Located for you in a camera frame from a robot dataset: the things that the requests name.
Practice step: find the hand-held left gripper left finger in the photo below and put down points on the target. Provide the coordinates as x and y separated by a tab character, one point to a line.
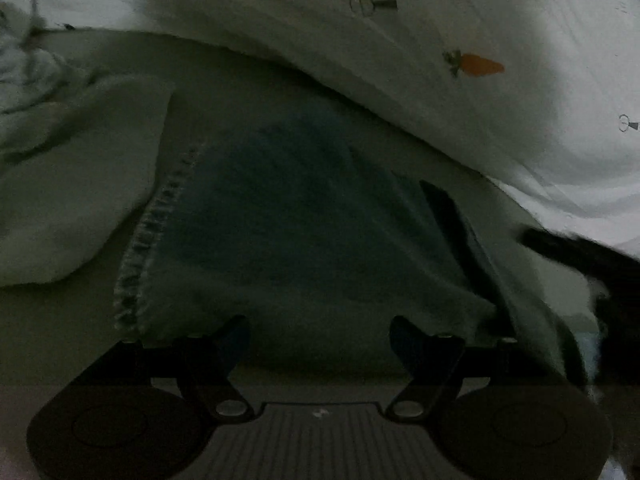
234	341

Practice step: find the white printed quilt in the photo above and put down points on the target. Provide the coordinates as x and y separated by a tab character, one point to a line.
450	85

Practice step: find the blue denim jeans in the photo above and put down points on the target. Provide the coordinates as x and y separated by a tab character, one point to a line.
300	240

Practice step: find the pale bed sheet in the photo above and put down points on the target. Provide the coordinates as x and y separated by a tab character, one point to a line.
55	330

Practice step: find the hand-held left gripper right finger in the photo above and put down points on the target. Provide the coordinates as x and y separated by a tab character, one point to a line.
406	342

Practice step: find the white garment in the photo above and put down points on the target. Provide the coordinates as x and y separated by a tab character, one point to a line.
70	190

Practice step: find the crumpled pale blue cloth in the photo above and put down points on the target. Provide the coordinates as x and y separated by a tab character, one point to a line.
25	80

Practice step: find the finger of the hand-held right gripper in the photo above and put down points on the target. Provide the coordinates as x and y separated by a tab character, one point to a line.
555	249

